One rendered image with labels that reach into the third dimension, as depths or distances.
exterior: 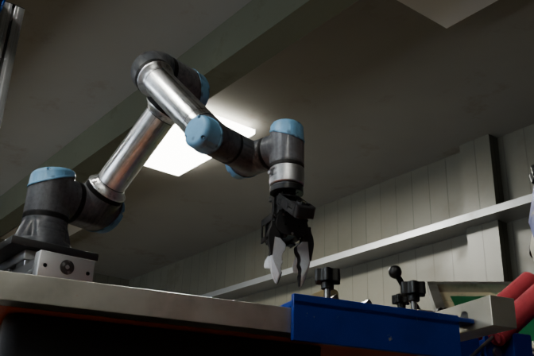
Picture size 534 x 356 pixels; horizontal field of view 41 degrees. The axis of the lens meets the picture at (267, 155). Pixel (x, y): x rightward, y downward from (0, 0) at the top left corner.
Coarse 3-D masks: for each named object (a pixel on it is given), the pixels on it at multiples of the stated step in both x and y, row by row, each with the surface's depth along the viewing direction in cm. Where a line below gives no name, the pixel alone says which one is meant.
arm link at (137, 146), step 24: (192, 72) 188; (144, 120) 190; (168, 120) 189; (120, 144) 194; (144, 144) 191; (120, 168) 192; (96, 192) 192; (120, 192) 196; (96, 216) 194; (120, 216) 199
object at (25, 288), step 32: (0, 288) 93; (32, 288) 95; (64, 288) 96; (96, 288) 98; (128, 288) 100; (160, 320) 102; (192, 320) 102; (224, 320) 103; (256, 320) 105; (288, 320) 107
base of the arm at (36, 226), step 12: (24, 216) 183; (36, 216) 181; (48, 216) 182; (60, 216) 184; (24, 228) 180; (36, 228) 179; (48, 228) 180; (60, 228) 182; (48, 240) 178; (60, 240) 180
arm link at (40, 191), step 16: (32, 176) 187; (48, 176) 186; (64, 176) 188; (32, 192) 185; (48, 192) 184; (64, 192) 187; (80, 192) 191; (32, 208) 182; (48, 208) 182; (64, 208) 186; (80, 208) 190
